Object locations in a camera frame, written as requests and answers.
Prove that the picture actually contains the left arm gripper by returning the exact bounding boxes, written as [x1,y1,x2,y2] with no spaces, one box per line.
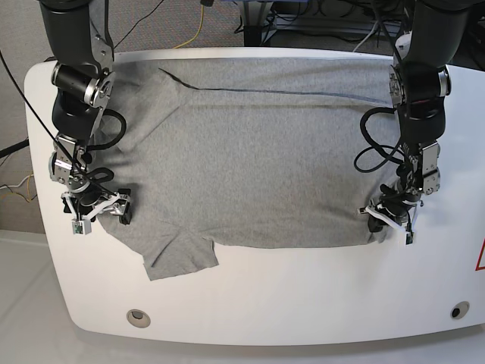
[358,184,421,234]

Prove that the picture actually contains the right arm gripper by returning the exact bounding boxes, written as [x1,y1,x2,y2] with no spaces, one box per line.
[61,185,132,224]

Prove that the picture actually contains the grey T-shirt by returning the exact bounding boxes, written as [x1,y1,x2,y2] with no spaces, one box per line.
[94,58,396,280]

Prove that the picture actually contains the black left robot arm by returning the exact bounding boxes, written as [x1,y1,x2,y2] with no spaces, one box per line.
[360,1,479,239]

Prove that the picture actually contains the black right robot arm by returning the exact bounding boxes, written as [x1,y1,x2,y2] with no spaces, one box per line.
[39,1,132,234]

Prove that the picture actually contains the red triangle warning sticker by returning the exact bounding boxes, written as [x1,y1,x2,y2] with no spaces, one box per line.
[475,241,485,271]

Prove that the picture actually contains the black rod at left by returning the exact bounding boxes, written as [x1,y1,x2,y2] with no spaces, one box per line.
[0,139,30,158]

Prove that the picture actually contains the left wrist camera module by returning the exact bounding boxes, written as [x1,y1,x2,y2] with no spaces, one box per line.
[405,231,414,245]

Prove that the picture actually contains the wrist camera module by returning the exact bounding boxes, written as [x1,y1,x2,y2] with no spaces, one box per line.
[405,231,414,245]
[71,219,92,235]

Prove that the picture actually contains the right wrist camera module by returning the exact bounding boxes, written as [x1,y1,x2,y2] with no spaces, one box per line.
[71,219,92,235]

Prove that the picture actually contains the left table cable grommet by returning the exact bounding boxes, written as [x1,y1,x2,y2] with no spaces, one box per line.
[127,309,151,328]

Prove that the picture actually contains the table cable grommet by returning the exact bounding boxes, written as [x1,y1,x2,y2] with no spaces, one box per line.
[127,309,151,328]
[450,301,470,320]

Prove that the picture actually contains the white and yellow floor cables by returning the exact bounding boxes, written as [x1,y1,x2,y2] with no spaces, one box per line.
[0,173,37,204]

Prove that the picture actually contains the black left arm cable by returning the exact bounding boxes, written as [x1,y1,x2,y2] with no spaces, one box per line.
[85,108,127,152]

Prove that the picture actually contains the right table cable grommet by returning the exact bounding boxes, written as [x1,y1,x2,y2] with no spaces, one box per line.
[450,301,470,320]

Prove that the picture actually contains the white cable near frame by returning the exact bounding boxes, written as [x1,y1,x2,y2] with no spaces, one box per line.
[352,18,383,54]

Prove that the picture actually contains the yellow cable on floor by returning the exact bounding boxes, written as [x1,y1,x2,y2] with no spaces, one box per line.
[173,6,205,50]

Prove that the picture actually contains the aluminium frame rail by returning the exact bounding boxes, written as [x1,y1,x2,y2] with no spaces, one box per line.
[274,17,383,43]

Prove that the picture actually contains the black table leg post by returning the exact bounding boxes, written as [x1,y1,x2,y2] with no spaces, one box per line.
[238,1,262,47]

